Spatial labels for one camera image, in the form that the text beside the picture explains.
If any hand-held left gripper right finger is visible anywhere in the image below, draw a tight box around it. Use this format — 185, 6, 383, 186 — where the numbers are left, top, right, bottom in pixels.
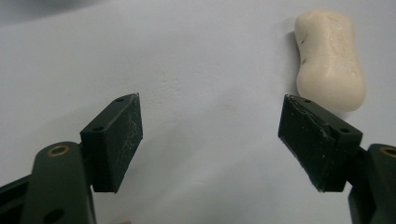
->
277, 94, 364, 193

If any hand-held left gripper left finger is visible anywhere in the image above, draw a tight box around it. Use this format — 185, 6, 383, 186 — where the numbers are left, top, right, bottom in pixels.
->
79, 92, 144, 194

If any cream bar of soap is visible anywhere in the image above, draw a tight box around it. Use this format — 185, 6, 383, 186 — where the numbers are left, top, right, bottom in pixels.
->
293, 8, 367, 113

